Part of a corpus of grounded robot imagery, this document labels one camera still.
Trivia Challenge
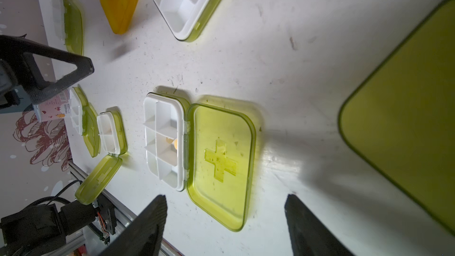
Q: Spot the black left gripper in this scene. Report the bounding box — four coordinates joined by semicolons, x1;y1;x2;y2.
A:
1;35;94;114

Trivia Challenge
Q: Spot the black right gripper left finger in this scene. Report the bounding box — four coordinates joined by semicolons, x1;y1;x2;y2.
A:
101;195;168;256

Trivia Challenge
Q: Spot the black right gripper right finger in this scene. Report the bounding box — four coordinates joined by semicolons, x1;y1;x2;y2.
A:
284;194;353;256

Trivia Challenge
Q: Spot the large green pillbox front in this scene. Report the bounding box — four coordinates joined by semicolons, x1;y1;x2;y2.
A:
143;92;256;232

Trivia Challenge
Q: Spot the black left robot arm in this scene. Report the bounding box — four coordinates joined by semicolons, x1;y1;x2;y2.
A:
1;35;97;256

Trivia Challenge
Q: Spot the small green pillbox front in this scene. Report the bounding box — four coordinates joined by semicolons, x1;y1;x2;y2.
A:
75;110;128;205

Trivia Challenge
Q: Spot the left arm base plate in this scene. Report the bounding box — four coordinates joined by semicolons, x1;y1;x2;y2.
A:
90;194;117;245

